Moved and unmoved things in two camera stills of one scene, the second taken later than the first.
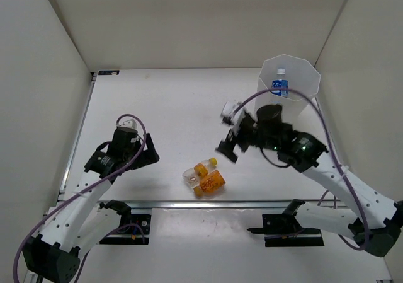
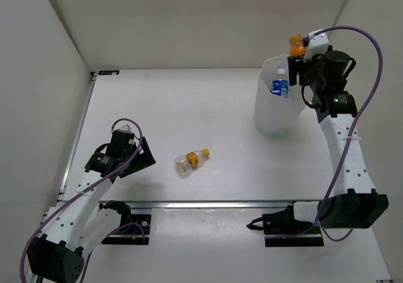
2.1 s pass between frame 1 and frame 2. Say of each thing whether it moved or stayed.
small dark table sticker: stayed
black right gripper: moved
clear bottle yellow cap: moved
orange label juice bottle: moved
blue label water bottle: stayed
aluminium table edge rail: stayed
